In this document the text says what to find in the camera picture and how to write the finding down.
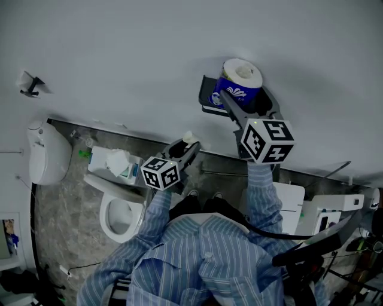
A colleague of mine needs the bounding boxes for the white toilet with square tank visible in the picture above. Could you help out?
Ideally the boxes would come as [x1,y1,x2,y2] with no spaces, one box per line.
[294,193,365,237]

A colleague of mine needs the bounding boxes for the person's blue striped shirt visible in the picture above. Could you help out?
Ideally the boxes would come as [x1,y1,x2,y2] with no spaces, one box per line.
[76,213,330,306]

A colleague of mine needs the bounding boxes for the thick black cable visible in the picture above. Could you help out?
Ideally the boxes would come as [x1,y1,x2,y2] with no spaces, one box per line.
[241,215,317,240]

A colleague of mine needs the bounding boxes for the black bag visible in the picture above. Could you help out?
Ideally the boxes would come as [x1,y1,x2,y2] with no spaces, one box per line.
[0,268,41,296]

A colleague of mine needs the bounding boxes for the person's left forearm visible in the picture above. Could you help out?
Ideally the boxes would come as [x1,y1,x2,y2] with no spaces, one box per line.
[131,189,173,249]

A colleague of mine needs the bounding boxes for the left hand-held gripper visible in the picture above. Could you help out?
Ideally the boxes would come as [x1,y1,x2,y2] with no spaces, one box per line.
[140,139,201,194]

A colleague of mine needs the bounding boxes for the small black wall holder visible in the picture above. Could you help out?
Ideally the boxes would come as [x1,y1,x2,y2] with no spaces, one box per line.
[20,76,45,98]

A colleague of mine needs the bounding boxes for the black wall paper holder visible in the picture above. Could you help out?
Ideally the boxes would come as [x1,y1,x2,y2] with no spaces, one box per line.
[197,74,275,118]

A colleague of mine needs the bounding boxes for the black base with red part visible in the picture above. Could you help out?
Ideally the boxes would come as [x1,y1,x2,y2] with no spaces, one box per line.
[282,256,327,287]

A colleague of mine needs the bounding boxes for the thin black floor cable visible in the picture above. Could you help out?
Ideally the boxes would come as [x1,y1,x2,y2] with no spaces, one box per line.
[68,261,102,275]

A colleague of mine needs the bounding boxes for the metal bar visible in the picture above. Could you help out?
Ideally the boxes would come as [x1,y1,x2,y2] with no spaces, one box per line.
[200,168,249,178]

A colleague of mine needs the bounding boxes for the person's right forearm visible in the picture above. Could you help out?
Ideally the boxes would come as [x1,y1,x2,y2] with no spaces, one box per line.
[245,163,284,240]

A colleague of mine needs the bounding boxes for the toilet brush with green base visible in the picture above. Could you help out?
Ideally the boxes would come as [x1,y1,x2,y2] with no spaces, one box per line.
[77,137,94,160]

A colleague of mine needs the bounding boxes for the colourful picture card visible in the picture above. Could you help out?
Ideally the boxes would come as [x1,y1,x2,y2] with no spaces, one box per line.
[2,219,19,256]

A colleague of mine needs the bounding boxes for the white open-lid toilet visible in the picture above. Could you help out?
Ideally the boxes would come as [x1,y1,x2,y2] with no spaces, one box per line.
[83,145,148,244]

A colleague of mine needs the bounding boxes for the glass panel with black frame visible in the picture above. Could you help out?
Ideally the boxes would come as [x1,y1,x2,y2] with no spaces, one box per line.
[303,160,352,189]

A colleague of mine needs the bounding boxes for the person's black trousers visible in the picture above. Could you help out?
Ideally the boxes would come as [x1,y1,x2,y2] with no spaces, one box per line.
[168,194,246,222]

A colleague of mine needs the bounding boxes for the black green-trimmed device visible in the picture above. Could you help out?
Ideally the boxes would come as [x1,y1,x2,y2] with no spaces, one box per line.
[345,237,383,255]

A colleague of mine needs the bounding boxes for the black white-striped garment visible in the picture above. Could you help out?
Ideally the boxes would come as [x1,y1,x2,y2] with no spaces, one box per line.
[110,277,133,301]

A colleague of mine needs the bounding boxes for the white closed-lid toilet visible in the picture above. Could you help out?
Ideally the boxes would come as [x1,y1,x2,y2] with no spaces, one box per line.
[239,181,306,237]

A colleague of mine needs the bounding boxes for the tissue pack with blue edge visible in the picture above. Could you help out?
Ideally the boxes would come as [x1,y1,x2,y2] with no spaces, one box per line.
[105,148,141,180]

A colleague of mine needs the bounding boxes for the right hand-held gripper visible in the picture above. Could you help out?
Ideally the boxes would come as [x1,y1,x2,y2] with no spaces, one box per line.
[220,86,296,164]

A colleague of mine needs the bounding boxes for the white cabinet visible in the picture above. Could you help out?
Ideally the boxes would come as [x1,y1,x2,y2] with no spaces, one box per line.
[0,211,29,271]

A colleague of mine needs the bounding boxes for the white tissue sheet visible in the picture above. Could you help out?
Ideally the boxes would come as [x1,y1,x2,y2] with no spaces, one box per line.
[16,71,36,87]

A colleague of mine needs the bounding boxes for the blue toilet paper roll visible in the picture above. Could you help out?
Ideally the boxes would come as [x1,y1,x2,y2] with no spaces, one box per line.
[208,58,263,109]

